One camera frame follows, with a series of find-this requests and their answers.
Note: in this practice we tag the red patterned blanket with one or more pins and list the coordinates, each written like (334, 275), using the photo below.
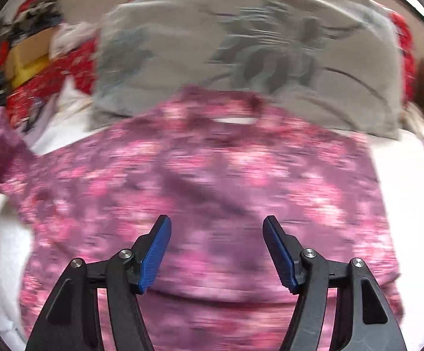
(76, 69)

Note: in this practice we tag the clear plastic bag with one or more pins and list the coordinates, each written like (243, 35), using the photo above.
(73, 98)

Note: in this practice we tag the cardboard box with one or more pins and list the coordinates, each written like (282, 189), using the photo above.
(29, 44)

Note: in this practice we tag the white printed paper bag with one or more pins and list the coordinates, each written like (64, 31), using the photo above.
(36, 117)

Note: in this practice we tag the white quilted bed sheet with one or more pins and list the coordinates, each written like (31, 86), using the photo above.
(409, 190)

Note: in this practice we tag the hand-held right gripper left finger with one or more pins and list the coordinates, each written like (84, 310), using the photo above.
(157, 252)

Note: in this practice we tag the white plastic bag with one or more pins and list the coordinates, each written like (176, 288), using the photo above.
(69, 36)

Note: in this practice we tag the pile of mixed clothes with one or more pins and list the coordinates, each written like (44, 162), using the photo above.
(32, 11)

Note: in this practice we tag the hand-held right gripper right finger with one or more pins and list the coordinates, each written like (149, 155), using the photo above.
(277, 252)

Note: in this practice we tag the pink floral fleece garment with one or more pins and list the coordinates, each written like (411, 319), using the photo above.
(197, 175)

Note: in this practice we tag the yellow bag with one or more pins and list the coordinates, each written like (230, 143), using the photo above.
(29, 71)

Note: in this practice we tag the grey floral pillow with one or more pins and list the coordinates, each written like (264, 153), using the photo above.
(270, 44)

